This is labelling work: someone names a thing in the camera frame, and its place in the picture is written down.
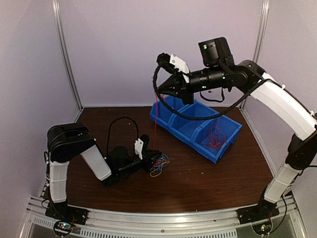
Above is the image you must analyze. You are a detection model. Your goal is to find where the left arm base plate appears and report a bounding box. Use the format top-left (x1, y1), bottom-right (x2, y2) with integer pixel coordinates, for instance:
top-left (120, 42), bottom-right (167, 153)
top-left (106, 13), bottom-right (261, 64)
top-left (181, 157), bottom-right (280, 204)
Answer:
top-left (45, 205), bottom-right (88, 225)

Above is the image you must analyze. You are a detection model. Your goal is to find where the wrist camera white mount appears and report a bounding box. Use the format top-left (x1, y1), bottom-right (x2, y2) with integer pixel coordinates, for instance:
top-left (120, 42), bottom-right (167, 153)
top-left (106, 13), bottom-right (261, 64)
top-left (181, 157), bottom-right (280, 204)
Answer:
top-left (157, 53), bottom-right (190, 83)
top-left (134, 134), bottom-right (150, 160)

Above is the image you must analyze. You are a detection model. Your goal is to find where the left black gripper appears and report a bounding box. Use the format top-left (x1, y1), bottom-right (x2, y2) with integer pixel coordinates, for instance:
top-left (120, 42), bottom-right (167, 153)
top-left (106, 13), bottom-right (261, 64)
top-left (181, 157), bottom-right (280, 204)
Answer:
top-left (117, 149), bottom-right (162, 177)

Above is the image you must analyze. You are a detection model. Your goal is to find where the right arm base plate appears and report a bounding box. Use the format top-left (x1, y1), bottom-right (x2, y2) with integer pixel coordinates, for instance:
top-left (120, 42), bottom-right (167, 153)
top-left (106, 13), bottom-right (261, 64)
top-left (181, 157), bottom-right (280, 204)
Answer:
top-left (237, 204), bottom-right (280, 225)

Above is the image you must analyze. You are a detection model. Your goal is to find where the right aluminium frame post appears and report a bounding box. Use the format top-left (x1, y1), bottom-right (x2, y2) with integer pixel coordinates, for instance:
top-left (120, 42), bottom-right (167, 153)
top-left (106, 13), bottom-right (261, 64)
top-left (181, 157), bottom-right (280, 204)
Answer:
top-left (239, 0), bottom-right (270, 111)

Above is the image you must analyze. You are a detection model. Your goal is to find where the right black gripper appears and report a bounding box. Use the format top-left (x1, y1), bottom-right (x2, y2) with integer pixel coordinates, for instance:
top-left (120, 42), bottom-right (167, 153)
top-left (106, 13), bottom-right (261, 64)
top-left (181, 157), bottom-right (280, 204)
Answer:
top-left (157, 64), bottom-right (226, 105)

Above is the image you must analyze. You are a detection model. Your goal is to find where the front aluminium rail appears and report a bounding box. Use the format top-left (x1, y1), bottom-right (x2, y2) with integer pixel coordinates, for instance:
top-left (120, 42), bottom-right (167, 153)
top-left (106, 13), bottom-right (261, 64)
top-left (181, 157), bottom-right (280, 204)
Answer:
top-left (17, 195), bottom-right (308, 238)

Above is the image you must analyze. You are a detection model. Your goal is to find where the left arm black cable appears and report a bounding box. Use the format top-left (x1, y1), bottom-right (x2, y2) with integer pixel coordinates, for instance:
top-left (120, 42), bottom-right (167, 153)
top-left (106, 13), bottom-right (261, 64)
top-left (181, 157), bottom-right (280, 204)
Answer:
top-left (105, 117), bottom-right (141, 159)

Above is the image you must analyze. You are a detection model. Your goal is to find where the blue bin near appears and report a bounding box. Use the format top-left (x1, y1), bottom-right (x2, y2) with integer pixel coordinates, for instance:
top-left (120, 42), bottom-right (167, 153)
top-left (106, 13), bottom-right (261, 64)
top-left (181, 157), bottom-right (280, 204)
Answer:
top-left (193, 116), bottom-right (242, 163)

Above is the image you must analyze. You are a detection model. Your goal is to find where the blue bin middle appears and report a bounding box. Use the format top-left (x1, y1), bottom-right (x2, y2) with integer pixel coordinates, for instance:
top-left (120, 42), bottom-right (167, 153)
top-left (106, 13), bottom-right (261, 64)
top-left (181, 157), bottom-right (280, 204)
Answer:
top-left (168, 99), bottom-right (220, 142)

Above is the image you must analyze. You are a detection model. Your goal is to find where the blue bin far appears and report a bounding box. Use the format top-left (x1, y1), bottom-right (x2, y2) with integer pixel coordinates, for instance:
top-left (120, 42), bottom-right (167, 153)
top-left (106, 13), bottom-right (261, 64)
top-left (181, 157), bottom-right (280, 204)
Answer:
top-left (150, 96), bottom-right (186, 130)

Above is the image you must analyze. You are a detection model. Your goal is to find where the left aluminium frame post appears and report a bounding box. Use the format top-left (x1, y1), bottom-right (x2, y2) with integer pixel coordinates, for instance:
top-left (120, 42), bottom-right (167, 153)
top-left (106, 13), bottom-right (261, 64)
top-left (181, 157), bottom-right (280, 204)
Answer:
top-left (52, 0), bottom-right (83, 111)

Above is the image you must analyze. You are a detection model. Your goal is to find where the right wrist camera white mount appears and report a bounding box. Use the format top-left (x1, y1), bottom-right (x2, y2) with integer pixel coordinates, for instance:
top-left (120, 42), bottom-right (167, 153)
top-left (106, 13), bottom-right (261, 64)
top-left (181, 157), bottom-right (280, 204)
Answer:
top-left (157, 53), bottom-right (190, 83)

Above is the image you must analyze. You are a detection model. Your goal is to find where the blue cable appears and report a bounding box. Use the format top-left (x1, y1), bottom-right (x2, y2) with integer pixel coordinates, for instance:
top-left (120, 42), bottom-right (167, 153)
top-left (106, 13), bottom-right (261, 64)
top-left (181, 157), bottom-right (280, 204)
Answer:
top-left (153, 153), bottom-right (170, 172)

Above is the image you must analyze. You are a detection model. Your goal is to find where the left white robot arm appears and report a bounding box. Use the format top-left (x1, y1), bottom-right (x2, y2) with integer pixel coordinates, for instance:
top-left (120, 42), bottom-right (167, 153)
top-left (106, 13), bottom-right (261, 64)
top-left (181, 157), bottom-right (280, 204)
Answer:
top-left (44, 123), bottom-right (162, 220)

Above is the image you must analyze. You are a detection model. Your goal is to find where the yellow cable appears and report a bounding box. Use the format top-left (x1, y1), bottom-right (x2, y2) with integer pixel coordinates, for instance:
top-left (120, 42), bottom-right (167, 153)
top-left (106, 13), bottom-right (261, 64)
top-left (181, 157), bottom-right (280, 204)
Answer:
top-left (150, 155), bottom-right (171, 177)

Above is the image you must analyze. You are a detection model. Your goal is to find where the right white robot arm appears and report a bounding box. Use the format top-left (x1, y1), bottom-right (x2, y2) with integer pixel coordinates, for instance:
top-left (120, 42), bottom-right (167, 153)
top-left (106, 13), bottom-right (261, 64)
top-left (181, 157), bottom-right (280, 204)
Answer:
top-left (153, 37), bottom-right (317, 219)

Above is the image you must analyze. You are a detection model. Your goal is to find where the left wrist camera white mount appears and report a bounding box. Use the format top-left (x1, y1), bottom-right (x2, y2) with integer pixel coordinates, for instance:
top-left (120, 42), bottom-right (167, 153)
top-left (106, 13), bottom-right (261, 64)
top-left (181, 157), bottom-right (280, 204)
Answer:
top-left (134, 134), bottom-right (150, 160)

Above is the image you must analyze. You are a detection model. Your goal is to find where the aluminium frame post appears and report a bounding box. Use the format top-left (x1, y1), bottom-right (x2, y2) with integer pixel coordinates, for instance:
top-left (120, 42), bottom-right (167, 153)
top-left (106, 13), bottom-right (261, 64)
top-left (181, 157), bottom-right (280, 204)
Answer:
top-left (52, 0), bottom-right (83, 111)
top-left (239, 0), bottom-right (270, 111)

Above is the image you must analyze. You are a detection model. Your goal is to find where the red cable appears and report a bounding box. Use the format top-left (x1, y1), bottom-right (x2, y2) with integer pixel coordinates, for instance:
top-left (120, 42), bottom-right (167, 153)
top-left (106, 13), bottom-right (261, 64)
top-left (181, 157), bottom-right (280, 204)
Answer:
top-left (153, 91), bottom-right (164, 164)
top-left (200, 119), bottom-right (228, 151)

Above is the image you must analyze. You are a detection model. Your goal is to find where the blue bin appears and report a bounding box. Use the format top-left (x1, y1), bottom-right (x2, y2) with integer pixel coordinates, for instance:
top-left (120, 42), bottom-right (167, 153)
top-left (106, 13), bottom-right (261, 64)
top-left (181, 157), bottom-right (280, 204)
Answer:
top-left (150, 96), bottom-right (186, 130)
top-left (193, 116), bottom-right (242, 163)
top-left (168, 99), bottom-right (220, 142)

